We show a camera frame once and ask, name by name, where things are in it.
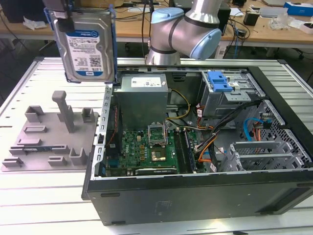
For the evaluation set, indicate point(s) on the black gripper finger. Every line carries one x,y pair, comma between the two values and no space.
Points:
66,25

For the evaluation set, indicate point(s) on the installed RAM stick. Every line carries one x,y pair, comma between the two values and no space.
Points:
190,151

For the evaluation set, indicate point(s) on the CPU socket gold pins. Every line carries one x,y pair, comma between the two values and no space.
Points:
158,156

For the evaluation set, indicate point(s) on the grey metal drive cage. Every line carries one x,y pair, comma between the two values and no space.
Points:
215,102

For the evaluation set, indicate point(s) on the wooden desk with clutter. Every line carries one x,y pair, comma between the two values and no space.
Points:
249,34

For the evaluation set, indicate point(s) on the small black box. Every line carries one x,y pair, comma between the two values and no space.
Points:
251,19

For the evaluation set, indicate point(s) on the large black box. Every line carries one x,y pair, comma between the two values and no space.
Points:
24,11

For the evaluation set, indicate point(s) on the wooden desk with black box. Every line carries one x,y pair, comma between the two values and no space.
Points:
29,33

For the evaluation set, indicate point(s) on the green motherboard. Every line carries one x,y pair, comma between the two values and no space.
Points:
132,149

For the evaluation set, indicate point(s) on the blue plastic drive latch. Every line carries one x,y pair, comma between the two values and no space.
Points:
217,82

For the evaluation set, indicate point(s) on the grey metal disk bay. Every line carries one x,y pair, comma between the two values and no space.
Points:
256,147

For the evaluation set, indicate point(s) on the grey power supply unit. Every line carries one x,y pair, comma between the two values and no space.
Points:
141,102

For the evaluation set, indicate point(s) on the RAM stick on rack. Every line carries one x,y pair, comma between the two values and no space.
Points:
36,148

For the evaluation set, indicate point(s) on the white paper sheet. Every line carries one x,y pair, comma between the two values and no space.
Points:
236,11

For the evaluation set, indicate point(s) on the hard disk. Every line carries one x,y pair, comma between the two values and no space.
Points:
85,54

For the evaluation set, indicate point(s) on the clear plastic bags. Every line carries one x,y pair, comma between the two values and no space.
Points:
280,22

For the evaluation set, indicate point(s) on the thin metal locking lever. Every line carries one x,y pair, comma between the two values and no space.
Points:
167,132

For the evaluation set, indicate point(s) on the black RAM slot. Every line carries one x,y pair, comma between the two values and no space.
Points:
180,151

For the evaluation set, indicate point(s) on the grey parts rack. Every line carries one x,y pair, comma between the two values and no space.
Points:
56,137

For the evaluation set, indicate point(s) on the crumpled white plastic bag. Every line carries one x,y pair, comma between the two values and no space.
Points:
33,24

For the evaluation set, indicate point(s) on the black open PC case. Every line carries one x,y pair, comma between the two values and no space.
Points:
185,203

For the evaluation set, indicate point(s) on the black graphics card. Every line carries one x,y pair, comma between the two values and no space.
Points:
156,171

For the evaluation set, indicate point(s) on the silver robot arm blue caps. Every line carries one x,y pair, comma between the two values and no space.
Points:
181,31

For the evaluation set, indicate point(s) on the blue cardboard box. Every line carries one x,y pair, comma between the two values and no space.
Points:
298,9

